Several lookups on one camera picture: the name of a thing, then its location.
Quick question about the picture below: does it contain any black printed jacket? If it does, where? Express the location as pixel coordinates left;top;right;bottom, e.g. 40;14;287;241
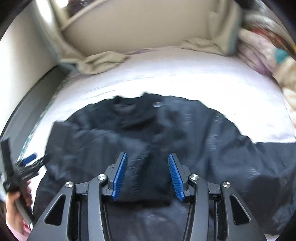
34;94;295;240

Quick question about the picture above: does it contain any person's left hand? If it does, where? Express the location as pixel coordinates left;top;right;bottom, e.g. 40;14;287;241
6;191;31;240

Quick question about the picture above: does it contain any white quilted mattress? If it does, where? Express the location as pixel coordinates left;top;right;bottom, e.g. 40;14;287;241
21;47;295;204

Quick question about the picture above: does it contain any beige bed sheet cover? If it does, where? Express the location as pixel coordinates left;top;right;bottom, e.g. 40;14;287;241
34;0;243;75

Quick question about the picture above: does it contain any pile of folded colourful blankets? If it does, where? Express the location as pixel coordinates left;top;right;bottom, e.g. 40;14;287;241
237;10;295;124

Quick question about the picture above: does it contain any dark bed side rail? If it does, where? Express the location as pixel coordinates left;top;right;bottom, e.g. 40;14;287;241
1;66;70;159

